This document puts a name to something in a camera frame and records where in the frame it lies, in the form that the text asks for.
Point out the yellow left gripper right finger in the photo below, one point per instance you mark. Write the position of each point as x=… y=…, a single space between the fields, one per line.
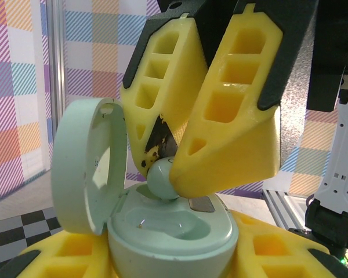
x=278 y=255

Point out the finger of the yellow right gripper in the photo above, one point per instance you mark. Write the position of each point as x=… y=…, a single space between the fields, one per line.
x=174 y=95
x=237 y=139

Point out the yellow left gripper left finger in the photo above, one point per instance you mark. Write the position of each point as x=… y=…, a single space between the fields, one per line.
x=61 y=260

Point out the mint green earbud charging case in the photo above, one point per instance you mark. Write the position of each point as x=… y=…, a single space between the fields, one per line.
x=162 y=231

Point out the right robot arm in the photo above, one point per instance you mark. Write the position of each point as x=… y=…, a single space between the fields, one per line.
x=340 y=150

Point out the black and grey chessboard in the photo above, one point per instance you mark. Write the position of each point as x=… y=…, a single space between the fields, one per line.
x=14 y=231

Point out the aluminium front rail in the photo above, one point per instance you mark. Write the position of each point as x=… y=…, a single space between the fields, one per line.
x=282 y=208

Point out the aluminium corner post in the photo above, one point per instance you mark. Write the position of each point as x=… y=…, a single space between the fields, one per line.
x=56 y=87

